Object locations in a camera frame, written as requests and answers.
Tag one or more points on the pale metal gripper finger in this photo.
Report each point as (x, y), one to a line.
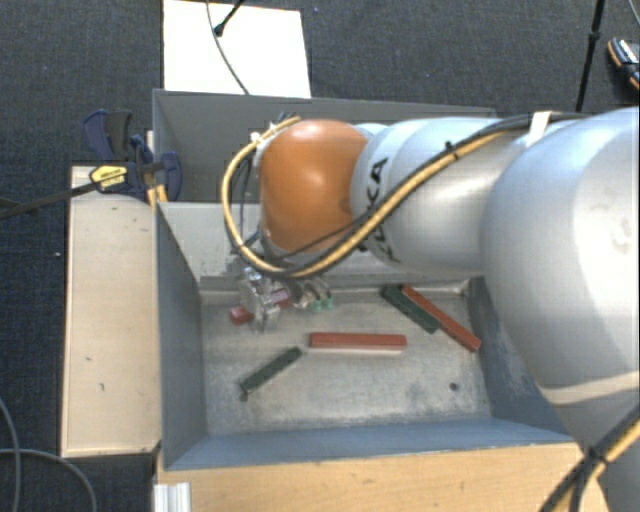
(265, 317)

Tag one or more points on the red-brown block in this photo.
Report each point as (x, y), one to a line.
(445, 320)
(238, 315)
(357, 341)

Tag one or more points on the dark green flat block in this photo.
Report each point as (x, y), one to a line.
(270, 371)
(410, 307)

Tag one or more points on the grey metal bin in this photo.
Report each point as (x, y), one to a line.
(350, 390)

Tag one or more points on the pale wood flat board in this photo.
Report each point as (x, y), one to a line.
(110, 325)

